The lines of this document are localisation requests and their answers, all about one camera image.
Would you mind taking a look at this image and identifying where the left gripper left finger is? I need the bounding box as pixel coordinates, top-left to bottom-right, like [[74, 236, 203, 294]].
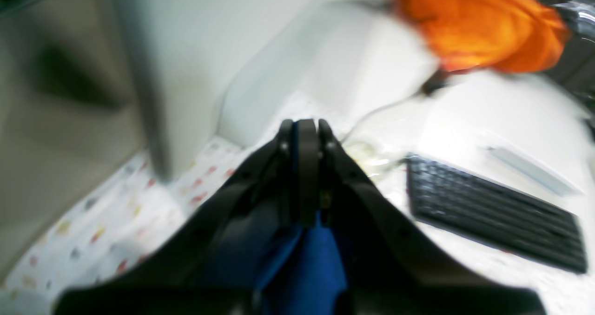
[[116, 119, 296, 290]]

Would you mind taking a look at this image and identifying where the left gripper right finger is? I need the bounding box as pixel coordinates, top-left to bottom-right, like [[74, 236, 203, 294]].
[[318, 119, 489, 290]]

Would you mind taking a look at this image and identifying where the dark blue t-shirt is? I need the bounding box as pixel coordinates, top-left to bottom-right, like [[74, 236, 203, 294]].
[[200, 199, 349, 315]]

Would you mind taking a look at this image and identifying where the black computer keyboard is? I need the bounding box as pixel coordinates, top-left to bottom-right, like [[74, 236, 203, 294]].
[[404, 154, 588, 274]]

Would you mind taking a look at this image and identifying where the white flat bar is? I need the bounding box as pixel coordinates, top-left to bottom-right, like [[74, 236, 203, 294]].
[[485, 145, 584, 197]]

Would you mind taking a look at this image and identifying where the terrazzo patterned table cloth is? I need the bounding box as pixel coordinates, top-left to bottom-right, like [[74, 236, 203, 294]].
[[1, 91, 595, 315]]

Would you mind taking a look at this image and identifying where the grey monitor edge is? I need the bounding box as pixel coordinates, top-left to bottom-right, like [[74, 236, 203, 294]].
[[111, 0, 315, 182]]

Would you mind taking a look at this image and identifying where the orange cloth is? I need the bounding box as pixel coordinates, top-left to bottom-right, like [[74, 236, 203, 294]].
[[395, 0, 571, 74]]

